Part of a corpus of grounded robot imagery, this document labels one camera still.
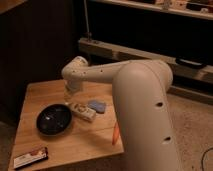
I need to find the wooden table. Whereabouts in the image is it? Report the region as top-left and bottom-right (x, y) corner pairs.
(8, 80), (123, 171)

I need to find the blue sponge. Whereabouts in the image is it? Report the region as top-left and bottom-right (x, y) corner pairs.
(88, 100), (106, 114)

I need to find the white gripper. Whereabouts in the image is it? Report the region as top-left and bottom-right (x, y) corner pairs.
(64, 84), (80, 103)

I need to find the long grey case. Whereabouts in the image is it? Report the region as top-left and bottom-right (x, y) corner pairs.
(78, 38), (213, 84)

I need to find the chocolate bar packet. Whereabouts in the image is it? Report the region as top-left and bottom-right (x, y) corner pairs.
(13, 147), (48, 169)

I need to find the metal pole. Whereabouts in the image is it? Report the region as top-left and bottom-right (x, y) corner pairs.
(83, 0), (92, 41)

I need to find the upper shelf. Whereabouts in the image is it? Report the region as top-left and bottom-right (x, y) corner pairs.
(91, 0), (213, 21)

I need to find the orange toy carrot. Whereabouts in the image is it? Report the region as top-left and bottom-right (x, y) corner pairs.
(112, 122), (120, 145)

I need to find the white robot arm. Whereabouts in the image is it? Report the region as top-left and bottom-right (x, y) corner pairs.
(62, 56), (183, 171)

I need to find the black bowl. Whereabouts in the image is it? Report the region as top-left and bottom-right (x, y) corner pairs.
(36, 104), (72, 136)

